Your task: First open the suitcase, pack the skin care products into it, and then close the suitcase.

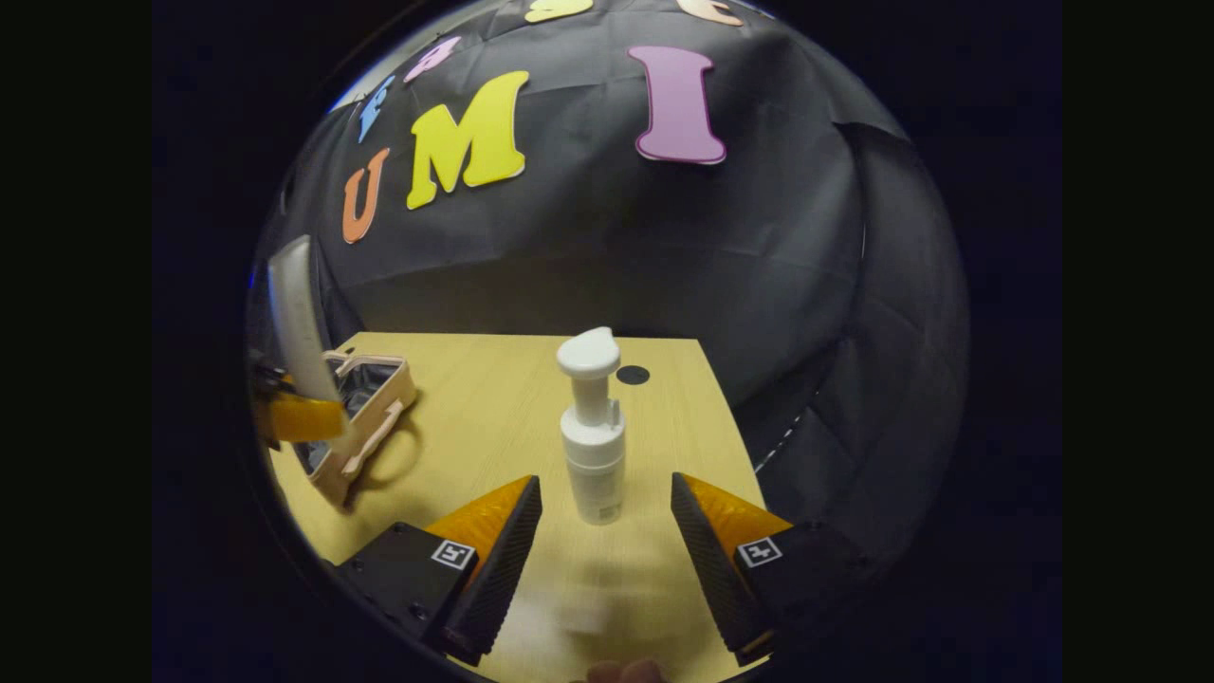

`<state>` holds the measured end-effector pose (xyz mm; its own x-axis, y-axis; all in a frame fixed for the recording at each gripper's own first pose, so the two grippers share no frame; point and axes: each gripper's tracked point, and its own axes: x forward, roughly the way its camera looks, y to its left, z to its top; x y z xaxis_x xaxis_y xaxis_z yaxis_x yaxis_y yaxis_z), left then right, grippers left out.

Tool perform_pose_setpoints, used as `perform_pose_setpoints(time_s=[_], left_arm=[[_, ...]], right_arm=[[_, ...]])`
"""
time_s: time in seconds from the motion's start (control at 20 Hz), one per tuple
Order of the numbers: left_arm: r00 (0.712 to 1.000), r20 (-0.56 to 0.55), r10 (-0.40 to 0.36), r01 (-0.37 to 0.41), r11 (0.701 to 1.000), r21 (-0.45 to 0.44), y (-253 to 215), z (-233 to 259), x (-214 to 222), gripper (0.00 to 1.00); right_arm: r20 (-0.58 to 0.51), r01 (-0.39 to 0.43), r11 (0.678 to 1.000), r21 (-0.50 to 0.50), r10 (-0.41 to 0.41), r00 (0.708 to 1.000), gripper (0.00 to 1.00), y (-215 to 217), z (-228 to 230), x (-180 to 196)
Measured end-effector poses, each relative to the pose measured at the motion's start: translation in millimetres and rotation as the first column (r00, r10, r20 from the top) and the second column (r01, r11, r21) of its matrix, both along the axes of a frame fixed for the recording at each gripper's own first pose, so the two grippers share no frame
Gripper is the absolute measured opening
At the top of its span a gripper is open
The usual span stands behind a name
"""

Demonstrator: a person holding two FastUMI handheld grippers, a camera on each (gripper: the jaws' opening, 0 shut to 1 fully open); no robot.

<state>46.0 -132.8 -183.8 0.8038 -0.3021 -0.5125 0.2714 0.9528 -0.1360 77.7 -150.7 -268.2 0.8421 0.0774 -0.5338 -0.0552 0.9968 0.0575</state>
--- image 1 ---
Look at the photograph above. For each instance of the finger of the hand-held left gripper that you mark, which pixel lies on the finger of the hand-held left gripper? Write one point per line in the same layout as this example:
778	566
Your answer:
303	420
270	375

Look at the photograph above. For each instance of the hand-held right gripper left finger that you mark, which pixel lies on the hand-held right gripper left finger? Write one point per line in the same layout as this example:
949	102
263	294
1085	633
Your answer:
498	579

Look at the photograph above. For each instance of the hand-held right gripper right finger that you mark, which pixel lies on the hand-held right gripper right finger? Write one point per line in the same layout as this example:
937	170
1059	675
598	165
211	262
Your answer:
713	569

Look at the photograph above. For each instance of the beige suitcase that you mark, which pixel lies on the beige suitcase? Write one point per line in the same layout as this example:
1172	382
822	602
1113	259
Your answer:
379	417

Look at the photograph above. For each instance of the white foam pump bottle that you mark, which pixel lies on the white foam pump bottle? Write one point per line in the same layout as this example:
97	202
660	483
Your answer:
593	446

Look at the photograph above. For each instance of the black round table grommet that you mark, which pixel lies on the black round table grommet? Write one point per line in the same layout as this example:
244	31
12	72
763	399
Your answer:
633	375

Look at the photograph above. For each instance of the black backdrop cloth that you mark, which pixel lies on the black backdrop cloth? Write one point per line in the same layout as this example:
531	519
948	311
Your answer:
588	247

